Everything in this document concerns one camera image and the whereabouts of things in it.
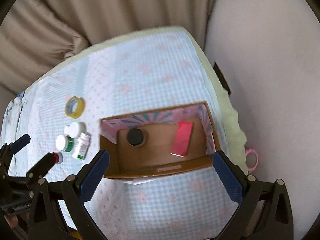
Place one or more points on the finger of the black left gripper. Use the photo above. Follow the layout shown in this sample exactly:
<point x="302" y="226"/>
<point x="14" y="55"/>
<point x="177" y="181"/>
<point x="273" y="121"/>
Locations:
<point x="41" y="168"/>
<point x="9" y="150"/>

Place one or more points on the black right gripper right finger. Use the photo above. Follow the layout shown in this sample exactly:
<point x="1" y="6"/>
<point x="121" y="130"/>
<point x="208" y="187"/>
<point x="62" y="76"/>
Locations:
<point x="264" y="209"/>

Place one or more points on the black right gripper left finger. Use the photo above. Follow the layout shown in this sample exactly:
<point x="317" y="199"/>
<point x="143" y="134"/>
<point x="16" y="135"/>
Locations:
<point x="46" y="220"/>

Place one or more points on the white lid green jar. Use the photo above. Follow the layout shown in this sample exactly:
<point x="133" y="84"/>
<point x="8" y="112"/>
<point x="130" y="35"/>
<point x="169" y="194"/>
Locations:
<point x="64" y="143"/>

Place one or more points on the white medicine bottle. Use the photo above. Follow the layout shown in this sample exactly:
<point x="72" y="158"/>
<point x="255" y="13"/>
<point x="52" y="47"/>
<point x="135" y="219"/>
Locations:
<point x="81" y="147"/>

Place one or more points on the yellow tape roll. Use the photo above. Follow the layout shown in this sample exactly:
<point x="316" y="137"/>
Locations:
<point x="75" y="107"/>

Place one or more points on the black lidded round jar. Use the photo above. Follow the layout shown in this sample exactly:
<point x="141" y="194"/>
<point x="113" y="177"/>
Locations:
<point x="136" y="137"/>

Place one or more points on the red rectangular box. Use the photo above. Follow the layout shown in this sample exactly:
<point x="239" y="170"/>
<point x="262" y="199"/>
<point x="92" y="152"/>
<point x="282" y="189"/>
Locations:
<point x="182" y="139"/>

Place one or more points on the red lidded jar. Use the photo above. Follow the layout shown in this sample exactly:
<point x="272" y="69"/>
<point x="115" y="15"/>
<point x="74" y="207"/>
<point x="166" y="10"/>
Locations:
<point x="58" y="157"/>

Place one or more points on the pink cardboard box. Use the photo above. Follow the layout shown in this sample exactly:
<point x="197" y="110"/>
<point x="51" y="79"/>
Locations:
<point x="154" y="159"/>

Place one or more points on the beige curtain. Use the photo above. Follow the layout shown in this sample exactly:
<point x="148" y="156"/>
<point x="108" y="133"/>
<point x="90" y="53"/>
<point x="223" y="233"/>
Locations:
<point x="37" y="35"/>

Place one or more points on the pink ring object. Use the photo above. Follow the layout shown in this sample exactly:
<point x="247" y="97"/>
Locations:
<point x="252" y="159"/>

